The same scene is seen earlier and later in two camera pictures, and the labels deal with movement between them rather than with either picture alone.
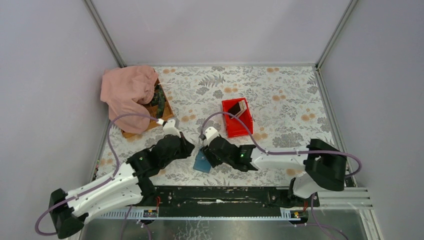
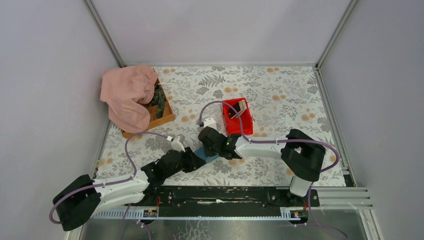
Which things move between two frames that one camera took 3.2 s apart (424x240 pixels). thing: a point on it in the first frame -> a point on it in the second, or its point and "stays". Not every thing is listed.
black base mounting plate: (234, 198) stays
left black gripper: (180, 145) -> (191, 159)
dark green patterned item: (158, 101) stays
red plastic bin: (234, 127) stays
